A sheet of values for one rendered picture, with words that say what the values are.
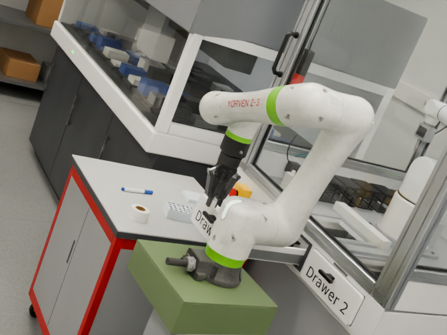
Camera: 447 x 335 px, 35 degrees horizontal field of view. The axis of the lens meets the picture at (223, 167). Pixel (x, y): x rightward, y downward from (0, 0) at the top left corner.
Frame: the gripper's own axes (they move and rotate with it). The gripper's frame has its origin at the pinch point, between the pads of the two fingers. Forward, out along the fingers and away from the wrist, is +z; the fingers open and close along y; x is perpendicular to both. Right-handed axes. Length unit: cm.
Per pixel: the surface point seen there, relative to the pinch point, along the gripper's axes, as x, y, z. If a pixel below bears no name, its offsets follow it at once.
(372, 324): 57, -34, 5
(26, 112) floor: -336, -32, 93
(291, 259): 15.9, -29.1, 8.1
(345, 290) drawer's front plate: 42, -32, 3
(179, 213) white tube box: -21.3, -2.3, 13.9
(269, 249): 15.6, -18.6, 5.4
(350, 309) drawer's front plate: 48, -32, 6
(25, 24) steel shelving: -363, -18, 31
